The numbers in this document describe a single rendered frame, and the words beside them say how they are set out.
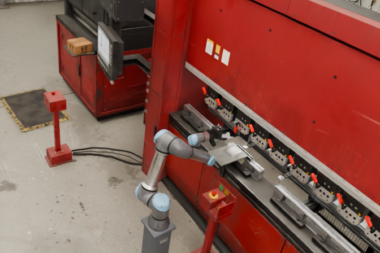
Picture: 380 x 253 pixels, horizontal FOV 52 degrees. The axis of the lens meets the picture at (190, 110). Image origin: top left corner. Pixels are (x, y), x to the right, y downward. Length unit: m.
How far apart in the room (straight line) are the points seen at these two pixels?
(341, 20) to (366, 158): 0.78
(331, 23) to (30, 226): 2.95
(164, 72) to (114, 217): 1.45
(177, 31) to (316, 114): 1.41
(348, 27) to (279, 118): 0.80
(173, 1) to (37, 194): 2.26
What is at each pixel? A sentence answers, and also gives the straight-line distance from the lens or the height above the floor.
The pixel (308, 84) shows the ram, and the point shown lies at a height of 1.82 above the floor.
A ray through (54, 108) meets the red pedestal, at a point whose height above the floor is 0.72.
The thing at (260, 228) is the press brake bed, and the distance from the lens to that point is 3.05.
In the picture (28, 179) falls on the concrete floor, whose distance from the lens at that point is 4.27.
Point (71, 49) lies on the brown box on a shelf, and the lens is 4.46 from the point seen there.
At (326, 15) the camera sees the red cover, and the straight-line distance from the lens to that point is 2.35.
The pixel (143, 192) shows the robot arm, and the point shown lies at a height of 0.99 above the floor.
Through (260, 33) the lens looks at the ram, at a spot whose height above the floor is 1.97.
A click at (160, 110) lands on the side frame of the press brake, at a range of 3.59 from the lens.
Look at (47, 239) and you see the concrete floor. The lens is 3.71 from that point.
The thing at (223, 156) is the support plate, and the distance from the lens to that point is 3.03.
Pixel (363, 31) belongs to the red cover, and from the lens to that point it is 2.22.
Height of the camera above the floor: 2.83
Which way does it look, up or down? 31 degrees down
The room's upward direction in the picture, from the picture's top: 9 degrees clockwise
